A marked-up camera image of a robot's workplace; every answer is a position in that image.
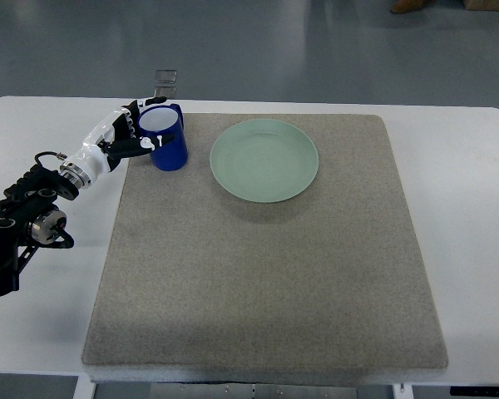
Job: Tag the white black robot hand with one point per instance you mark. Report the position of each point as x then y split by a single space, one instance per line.
115 138

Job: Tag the blue mug white inside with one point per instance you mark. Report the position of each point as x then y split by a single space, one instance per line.
166 125

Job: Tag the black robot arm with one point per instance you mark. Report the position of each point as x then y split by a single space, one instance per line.
29 218

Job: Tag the light green plate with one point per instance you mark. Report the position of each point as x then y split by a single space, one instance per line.
264 160

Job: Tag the beige felt mat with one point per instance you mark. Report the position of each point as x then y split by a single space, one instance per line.
330 279

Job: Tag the brown shoe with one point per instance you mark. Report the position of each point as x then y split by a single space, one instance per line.
406 6

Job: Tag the cardboard box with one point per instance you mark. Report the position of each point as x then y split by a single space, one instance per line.
481 5

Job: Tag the white table frame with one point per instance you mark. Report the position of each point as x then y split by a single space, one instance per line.
255 390

